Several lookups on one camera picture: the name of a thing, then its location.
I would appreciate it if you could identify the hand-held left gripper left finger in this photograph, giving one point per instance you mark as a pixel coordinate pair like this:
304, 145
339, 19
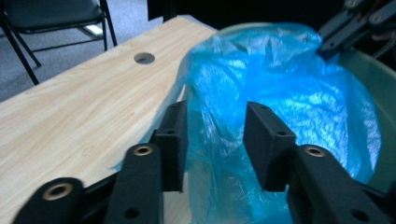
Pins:
174, 146

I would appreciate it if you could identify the blue plastic bin bag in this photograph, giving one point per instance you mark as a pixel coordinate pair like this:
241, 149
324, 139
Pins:
280, 93

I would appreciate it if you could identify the green plastic waste bin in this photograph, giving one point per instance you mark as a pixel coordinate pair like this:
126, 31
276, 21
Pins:
376, 81

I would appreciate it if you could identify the black folding chair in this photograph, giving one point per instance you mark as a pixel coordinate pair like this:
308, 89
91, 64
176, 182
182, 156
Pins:
49, 12

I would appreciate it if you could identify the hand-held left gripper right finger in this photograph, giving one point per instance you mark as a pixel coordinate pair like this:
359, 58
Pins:
269, 152

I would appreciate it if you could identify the black curtain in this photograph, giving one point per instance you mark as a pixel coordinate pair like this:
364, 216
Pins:
249, 9

